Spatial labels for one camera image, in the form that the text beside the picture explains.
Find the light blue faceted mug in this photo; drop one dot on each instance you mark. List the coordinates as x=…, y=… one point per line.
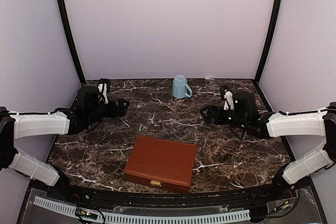
x=180, y=88

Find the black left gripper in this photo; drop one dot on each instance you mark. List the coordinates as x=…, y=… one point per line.
x=122, y=111

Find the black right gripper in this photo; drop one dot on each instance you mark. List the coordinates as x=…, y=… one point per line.
x=212, y=108

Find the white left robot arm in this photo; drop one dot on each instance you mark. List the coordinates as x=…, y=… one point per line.
x=26, y=136

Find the red jewelry box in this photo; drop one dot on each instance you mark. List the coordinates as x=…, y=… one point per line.
x=166, y=165

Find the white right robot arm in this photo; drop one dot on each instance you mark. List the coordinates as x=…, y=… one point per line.
x=318, y=124

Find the white perforated cable rail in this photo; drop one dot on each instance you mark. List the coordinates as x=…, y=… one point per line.
x=122, y=215

